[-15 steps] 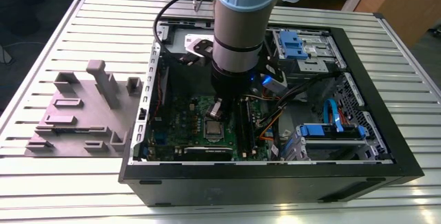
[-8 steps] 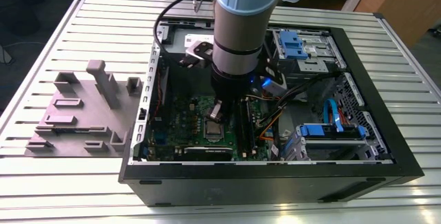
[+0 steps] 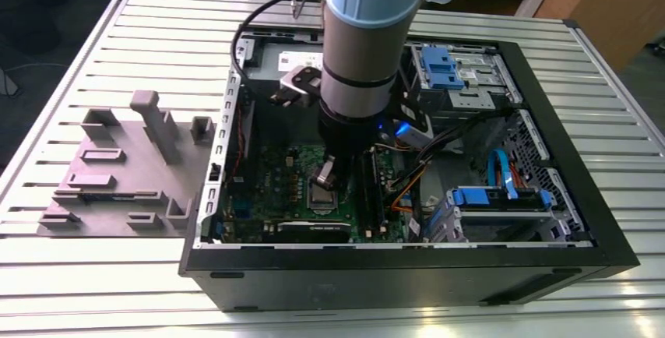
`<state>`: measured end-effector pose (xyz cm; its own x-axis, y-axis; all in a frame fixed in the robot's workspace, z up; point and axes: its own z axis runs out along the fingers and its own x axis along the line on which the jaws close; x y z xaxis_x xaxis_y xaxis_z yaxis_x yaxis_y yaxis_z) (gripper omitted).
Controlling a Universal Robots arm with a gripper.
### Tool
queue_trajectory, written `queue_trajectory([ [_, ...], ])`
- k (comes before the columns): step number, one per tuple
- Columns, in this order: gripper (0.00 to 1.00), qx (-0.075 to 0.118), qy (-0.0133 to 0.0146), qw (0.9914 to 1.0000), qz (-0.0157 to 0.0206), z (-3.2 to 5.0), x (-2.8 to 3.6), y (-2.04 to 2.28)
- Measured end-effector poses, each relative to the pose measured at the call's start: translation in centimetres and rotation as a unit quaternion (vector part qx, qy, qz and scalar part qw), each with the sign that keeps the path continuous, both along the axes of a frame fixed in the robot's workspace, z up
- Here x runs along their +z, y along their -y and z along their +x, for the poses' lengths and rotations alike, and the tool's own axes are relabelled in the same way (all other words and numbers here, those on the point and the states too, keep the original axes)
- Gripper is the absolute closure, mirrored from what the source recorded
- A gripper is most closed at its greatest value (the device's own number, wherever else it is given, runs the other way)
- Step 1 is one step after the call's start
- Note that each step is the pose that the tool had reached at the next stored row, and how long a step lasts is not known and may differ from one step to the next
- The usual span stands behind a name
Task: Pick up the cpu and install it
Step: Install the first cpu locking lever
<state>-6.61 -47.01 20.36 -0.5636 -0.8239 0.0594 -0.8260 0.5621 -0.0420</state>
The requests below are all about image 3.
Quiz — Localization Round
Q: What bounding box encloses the green motherboard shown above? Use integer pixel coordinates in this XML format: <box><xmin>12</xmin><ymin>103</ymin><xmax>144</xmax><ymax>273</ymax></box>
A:
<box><xmin>220</xmin><ymin>143</ymin><xmax>410</xmax><ymax>245</ymax></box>

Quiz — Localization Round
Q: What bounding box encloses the wooden cabinet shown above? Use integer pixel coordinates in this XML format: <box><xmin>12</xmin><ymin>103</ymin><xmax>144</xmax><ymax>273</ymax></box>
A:
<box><xmin>534</xmin><ymin>0</ymin><xmax>665</xmax><ymax>78</ymax></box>

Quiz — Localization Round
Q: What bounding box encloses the hard disk in blue carrier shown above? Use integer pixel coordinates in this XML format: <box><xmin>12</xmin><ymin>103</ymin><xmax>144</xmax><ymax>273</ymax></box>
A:
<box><xmin>450</xmin><ymin>186</ymin><xmax>555</xmax><ymax>211</ymax></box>

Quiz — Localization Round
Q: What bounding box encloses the orange wire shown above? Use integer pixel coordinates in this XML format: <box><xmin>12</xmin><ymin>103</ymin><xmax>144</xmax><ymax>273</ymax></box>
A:
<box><xmin>388</xmin><ymin>180</ymin><xmax>424</xmax><ymax>213</ymax></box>

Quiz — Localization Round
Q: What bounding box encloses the black graphics card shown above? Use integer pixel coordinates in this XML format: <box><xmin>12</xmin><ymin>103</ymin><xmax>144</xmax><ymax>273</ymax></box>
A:
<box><xmin>261</xmin><ymin>219</ymin><xmax>352</xmax><ymax>244</ymax></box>

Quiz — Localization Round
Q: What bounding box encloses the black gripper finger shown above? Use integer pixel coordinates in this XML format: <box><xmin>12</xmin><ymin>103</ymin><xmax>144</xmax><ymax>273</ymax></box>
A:
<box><xmin>311</xmin><ymin>160</ymin><xmax>339</xmax><ymax>192</ymax></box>

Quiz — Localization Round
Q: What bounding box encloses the blue plastic drive latch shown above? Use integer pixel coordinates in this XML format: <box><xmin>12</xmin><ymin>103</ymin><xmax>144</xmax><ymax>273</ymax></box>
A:
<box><xmin>420</xmin><ymin>46</ymin><xmax>463</xmax><ymax>90</ymax></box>

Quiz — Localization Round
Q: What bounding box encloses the grey metal disk bay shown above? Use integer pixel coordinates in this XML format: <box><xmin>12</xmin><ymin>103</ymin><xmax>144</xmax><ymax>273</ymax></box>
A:
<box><xmin>424</xmin><ymin>185</ymin><xmax>588</xmax><ymax>244</ymax></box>

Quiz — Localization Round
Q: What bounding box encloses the black PC case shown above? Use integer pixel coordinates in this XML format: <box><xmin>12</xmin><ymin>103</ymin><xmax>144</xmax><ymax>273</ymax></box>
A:
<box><xmin>176</xmin><ymin>26</ymin><xmax>641</xmax><ymax>312</ymax></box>

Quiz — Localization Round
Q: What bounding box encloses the grey metal drive cage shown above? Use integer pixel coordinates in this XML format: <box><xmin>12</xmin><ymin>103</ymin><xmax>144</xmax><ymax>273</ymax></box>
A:
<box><xmin>404</xmin><ymin>44</ymin><xmax>520</xmax><ymax>119</ymax></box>

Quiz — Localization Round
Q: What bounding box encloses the metal socket cover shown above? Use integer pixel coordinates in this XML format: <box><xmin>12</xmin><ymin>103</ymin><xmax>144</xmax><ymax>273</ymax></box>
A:
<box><xmin>307</xmin><ymin>188</ymin><xmax>339</xmax><ymax>215</ymax></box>

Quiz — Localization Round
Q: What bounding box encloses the silver square CPU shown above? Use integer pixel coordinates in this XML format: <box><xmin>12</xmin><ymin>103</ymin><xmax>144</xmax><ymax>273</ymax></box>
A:
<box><xmin>309</xmin><ymin>188</ymin><xmax>336</xmax><ymax>206</ymax></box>

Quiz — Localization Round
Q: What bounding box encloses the CPU socket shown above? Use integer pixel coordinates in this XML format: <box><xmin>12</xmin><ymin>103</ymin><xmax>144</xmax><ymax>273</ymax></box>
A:
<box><xmin>305</xmin><ymin>181</ymin><xmax>341</xmax><ymax>217</ymax></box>

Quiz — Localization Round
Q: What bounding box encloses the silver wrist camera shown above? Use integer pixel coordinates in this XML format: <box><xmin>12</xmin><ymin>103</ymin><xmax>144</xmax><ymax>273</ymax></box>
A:
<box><xmin>269</xmin><ymin>64</ymin><xmax>324</xmax><ymax>108</ymax></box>

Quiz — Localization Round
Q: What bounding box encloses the black RAM slot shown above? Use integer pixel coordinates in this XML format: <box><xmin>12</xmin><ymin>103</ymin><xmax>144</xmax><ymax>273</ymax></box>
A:
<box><xmin>363</xmin><ymin>150</ymin><xmax>383</xmax><ymax>234</ymax></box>
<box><xmin>355</xmin><ymin>153</ymin><xmax>376</xmax><ymax>238</ymax></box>

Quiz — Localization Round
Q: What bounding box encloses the grey power supply unit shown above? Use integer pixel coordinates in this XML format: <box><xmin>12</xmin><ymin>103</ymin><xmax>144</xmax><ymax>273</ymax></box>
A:
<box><xmin>241</xmin><ymin>41</ymin><xmax>325</xmax><ymax>148</ymax></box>

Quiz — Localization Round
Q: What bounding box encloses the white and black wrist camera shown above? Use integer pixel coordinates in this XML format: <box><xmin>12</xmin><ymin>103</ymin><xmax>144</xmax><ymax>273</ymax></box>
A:
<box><xmin>381</xmin><ymin>107</ymin><xmax>435</xmax><ymax>146</ymax></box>

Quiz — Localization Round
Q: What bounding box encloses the grey parts rack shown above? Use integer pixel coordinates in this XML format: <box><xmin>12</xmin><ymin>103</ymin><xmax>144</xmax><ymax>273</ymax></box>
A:
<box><xmin>36</xmin><ymin>90</ymin><xmax>223</xmax><ymax>240</ymax></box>

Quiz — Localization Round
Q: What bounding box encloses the black wire bundle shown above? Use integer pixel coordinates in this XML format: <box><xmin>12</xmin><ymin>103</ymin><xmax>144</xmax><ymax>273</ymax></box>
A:
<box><xmin>388</xmin><ymin>114</ymin><xmax>515</xmax><ymax>191</ymax></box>

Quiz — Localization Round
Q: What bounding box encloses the blue flat wire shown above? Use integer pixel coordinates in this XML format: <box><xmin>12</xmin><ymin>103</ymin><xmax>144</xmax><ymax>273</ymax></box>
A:
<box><xmin>487</xmin><ymin>149</ymin><xmax>520</xmax><ymax>199</ymax></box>

